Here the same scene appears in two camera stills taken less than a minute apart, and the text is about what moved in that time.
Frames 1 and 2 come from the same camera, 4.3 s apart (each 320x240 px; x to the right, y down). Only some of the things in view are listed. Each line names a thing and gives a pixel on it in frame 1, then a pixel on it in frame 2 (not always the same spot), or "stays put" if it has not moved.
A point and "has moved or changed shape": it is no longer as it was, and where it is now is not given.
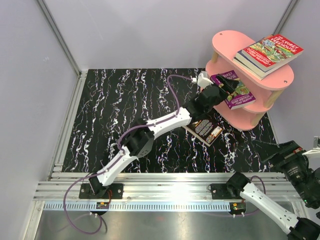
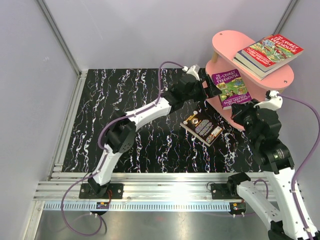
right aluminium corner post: (285, 17) stays put
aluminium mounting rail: (138, 187) stays put
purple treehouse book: (240, 97) has moved or changed shape
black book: (206, 131) stays put
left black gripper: (229, 85) → (210, 91)
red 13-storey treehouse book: (271, 50) stays put
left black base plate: (114, 191) stays put
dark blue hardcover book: (248, 70) stays put
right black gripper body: (293, 165) → (245, 116)
